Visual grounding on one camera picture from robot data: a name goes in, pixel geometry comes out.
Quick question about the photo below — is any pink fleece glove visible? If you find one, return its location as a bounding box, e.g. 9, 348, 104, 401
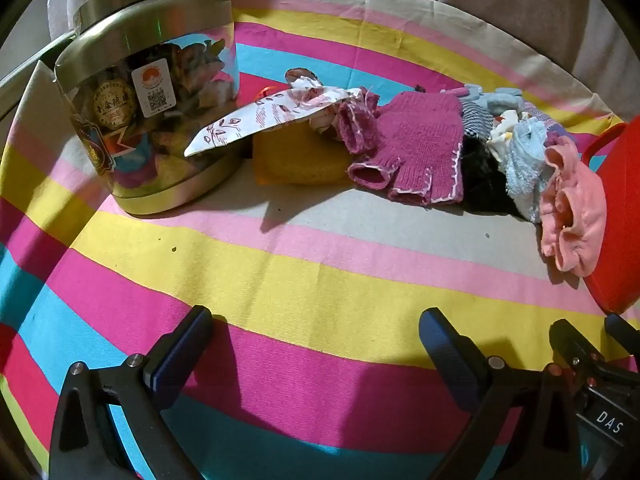
539, 136, 606, 278

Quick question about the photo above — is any black fuzzy cloth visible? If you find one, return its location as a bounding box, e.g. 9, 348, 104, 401
460, 136, 522, 217

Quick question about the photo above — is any light blue fuzzy glove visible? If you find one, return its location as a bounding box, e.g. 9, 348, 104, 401
504, 117, 547, 223

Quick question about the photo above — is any grey striped sock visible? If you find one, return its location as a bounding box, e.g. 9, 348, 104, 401
461, 101, 494, 142

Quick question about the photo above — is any magenta knit fingerless glove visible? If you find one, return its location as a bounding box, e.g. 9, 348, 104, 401
347, 91, 464, 207

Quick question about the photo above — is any orange mesh sponge bag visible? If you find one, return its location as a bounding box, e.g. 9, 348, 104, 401
253, 122, 352, 185

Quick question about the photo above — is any floral white fabric pouch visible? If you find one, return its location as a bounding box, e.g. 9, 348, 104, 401
183, 68, 378, 157

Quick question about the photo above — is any purple patterned knit mitten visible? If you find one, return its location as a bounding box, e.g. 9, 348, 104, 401
524, 101, 574, 148

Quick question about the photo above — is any fruit print white cloth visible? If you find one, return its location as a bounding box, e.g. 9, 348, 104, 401
486, 110, 530, 164

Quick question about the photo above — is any grey drawstring pouch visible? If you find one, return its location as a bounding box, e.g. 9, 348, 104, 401
459, 84, 524, 116

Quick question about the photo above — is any red plastic pitcher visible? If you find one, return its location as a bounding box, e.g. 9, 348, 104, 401
582, 118, 640, 314

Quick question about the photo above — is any striped colourful tablecloth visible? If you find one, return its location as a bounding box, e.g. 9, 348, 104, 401
0, 0, 640, 480

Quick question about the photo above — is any metal lidded snack jar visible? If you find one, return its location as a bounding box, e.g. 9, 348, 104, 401
54, 0, 240, 216

